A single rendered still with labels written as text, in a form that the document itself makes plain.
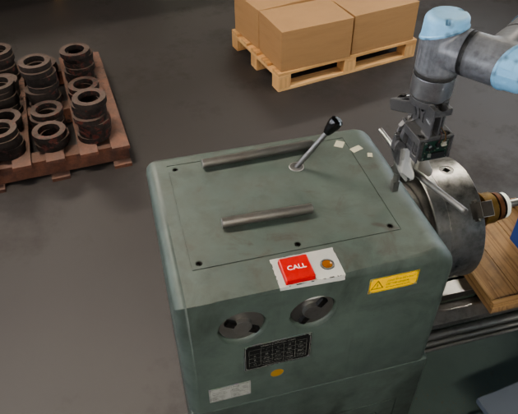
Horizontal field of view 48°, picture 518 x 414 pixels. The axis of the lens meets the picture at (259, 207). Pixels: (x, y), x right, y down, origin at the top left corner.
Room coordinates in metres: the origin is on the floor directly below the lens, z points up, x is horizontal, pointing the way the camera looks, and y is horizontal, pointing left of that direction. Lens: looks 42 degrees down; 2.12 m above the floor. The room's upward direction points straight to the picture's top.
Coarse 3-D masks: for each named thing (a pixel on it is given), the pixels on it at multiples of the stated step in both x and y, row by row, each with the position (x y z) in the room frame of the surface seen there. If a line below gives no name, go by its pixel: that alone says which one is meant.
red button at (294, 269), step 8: (296, 256) 0.79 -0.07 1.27; (304, 256) 0.79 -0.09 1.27; (280, 264) 0.77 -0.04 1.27; (288, 264) 0.77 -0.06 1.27; (296, 264) 0.77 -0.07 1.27; (304, 264) 0.77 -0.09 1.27; (288, 272) 0.75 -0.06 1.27; (296, 272) 0.75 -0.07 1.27; (304, 272) 0.75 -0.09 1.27; (312, 272) 0.75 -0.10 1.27; (288, 280) 0.73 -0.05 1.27; (296, 280) 0.73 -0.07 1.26; (304, 280) 0.73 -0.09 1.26
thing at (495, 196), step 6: (486, 192) 1.15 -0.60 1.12; (492, 192) 1.16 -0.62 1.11; (498, 192) 1.15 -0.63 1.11; (480, 198) 1.13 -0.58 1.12; (486, 198) 1.12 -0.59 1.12; (492, 198) 1.12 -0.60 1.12; (498, 198) 1.13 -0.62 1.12; (504, 198) 1.13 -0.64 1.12; (498, 204) 1.12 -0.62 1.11; (504, 204) 1.11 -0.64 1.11; (498, 210) 1.10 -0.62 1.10; (504, 210) 1.10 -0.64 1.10; (492, 216) 1.09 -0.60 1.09; (498, 216) 1.09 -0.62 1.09; (504, 216) 1.10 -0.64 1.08; (486, 222) 1.08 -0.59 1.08; (492, 222) 1.09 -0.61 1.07
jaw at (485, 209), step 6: (474, 204) 1.01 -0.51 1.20; (480, 204) 1.03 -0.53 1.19; (486, 204) 1.03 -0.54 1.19; (492, 204) 1.03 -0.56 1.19; (474, 210) 1.00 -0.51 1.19; (480, 210) 1.00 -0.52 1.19; (486, 210) 1.02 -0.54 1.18; (492, 210) 1.02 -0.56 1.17; (474, 216) 0.99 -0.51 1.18; (480, 216) 0.99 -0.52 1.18; (486, 216) 1.01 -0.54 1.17
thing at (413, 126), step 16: (432, 112) 0.87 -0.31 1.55; (448, 112) 0.87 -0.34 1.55; (400, 128) 0.93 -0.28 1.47; (416, 128) 0.90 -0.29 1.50; (432, 128) 0.88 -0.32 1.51; (448, 128) 0.90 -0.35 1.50; (416, 144) 0.87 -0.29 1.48; (432, 144) 0.87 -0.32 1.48; (448, 144) 0.88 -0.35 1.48; (416, 160) 0.86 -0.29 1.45
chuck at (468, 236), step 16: (432, 160) 1.15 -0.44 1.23; (448, 160) 1.14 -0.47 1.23; (432, 176) 1.07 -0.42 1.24; (448, 176) 1.07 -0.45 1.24; (464, 176) 1.08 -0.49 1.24; (448, 192) 1.03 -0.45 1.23; (464, 192) 1.03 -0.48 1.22; (448, 208) 0.99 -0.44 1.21; (464, 224) 0.97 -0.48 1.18; (480, 224) 0.98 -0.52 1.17; (464, 240) 0.95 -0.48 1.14; (480, 240) 0.96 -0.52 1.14; (464, 256) 0.94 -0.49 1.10; (480, 256) 0.95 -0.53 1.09; (464, 272) 0.95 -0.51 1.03
